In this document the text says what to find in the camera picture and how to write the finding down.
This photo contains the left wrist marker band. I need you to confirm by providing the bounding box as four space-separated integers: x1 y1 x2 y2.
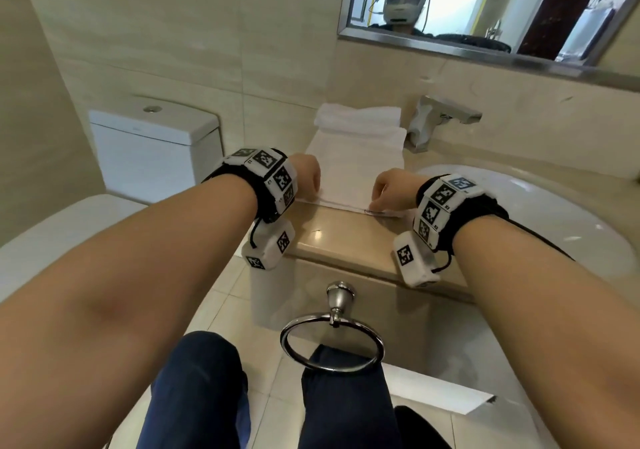
202 148 299 224

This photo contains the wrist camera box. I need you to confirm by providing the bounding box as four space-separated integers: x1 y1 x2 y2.
392 231 442 287
241 219 296 271

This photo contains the chrome towel ring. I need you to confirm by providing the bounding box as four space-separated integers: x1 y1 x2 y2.
279 281 386 374

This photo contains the person's right forearm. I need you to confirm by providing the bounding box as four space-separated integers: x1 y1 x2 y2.
451 214 640 449

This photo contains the black shoe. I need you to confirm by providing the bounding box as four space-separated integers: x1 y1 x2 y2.
394 406 453 449

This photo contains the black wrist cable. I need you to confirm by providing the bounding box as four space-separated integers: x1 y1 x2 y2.
502 218 577 263

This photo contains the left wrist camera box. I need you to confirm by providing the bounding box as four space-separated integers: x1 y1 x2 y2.
241 219 296 271

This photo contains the white flat panel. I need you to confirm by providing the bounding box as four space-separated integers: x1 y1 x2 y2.
384 364 499 415

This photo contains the white towel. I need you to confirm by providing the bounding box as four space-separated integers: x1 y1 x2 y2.
304 126 408 217
313 103 404 130

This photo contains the chrome faucet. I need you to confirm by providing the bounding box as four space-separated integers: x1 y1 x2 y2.
404 95 483 154

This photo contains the white sink basin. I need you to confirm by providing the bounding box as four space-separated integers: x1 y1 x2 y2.
414 164 637 284

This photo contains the white toilet tank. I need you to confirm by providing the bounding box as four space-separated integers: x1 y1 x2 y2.
89 95 224 205

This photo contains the person's trouser leg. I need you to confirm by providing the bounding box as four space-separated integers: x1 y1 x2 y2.
136 331 251 449
299 344 402 449

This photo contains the metal framed wall mirror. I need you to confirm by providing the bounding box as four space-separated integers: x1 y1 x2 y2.
337 0 640 85

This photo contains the right wrist marker band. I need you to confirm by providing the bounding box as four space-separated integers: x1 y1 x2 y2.
412 174 510 255

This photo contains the folded white towel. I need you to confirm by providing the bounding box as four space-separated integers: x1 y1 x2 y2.
313 103 404 130

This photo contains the person's left hand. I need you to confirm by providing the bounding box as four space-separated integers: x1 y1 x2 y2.
291 153 322 202

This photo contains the wrist marker band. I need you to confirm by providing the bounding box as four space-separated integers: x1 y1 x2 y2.
202 148 299 224
412 174 510 255

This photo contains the person's left trouser leg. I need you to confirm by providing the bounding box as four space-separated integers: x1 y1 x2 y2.
136 331 251 449

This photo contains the person's right hand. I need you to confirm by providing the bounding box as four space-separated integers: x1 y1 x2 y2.
372 169 430 213

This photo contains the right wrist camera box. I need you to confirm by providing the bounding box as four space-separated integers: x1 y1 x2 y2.
392 231 442 287

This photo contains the person's right trouser leg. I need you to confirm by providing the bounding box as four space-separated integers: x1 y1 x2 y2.
299 344 402 449

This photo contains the person's left forearm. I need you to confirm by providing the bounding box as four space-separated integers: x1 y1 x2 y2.
0 174 259 449

